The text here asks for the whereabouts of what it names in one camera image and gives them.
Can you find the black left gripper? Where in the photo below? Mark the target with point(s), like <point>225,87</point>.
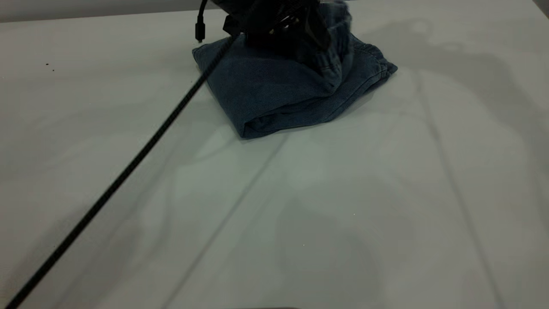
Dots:
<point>266,21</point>

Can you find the blue denim shorts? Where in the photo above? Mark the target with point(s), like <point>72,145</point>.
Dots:
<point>274,86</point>

